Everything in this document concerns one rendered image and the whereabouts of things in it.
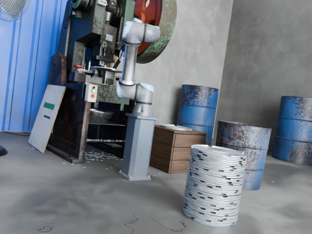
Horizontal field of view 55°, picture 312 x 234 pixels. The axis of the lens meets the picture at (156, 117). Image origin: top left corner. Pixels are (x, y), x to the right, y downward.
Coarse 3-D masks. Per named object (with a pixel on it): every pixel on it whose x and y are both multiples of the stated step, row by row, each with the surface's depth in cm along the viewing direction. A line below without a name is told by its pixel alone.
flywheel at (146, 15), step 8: (136, 0) 298; (144, 0) 289; (152, 0) 279; (160, 0) 265; (136, 8) 297; (144, 8) 288; (152, 8) 278; (160, 8) 264; (144, 16) 286; (152, 16) 278; (160, 16) 264; (152, 24) 277; (144, 48) 278
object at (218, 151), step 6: (198, 144) 168; (198, 150) 149; (204, 150) 152; (210, 150) 154; (216, 150) 154; (222, 150) 157; (228, 150) 165; (234, 150) 167; (234, 156) 144; (240, 156) 146; (246, 156) 151
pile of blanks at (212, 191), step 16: (192, 160) 153; (208, 160) 145; (224, 160) 143; (240, 160) 146; (192, 176) 152; (208, 176) 145; (224, 176) 146; (240, 176) 149; (192, 192) 150; (208, 192) 145; (224, 192) 144; (240, 192) 152; (192, 208) 150; (208, 208) 145; (224, 208) 145; (208, 224) 145; (224, 224) 146
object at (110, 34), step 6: (108, 30) 262; (114, 30) 266; (108, 36) 262; (114, 36) 266; (108, 42) 263; (114, 42) 267; (96, 48) 264; (102, 48) 260; (108, 48) 261; (114, 48) 268; (96, 54) 263; (102, 54) 260; (108, 54) 261
